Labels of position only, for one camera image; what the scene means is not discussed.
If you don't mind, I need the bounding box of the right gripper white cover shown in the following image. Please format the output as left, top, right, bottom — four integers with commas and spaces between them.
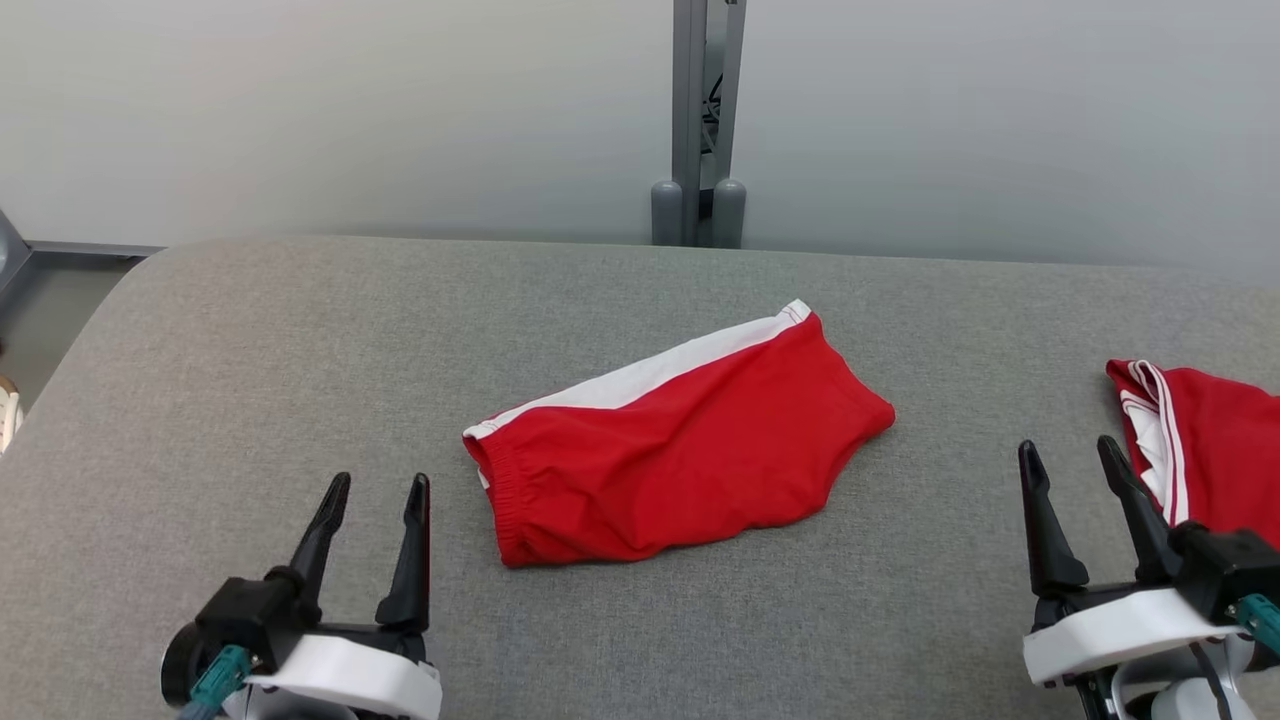
1018, 434, 1246, 691

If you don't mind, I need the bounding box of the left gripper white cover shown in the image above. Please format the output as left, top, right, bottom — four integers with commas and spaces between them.
225, 472, 443, 720

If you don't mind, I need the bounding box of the red jersey top white trim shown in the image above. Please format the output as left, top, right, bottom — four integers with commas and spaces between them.
1105, 358, 1280, 551

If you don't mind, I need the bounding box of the red shorts white side band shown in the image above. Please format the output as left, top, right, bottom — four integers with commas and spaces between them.
462, 298, 897, 569

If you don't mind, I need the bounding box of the right teal cable connector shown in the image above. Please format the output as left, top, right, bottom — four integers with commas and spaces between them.
1228, 593, 1280, 656

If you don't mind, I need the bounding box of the teal cable connector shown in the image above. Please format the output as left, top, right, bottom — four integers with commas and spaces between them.
1228, 593, 1280, 656
178, 645, 253, 720

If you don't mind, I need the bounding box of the right thin black gripper cable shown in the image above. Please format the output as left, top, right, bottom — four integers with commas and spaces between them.
1188, 640, 1236, 720

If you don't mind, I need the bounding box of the left teal cable connector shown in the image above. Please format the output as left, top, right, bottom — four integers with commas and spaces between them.
178, 645, 253, 720

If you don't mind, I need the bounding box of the grey metal frame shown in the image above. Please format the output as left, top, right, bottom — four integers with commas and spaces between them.
0, 208, 163, 301

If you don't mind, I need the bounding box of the grey rounded post foot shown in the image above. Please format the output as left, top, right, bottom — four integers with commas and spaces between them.
651, 180, 685, 247
712, 178, 748, 249

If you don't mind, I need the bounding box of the grey metal partition post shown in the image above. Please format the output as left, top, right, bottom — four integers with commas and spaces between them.
672, 0, 748, 249

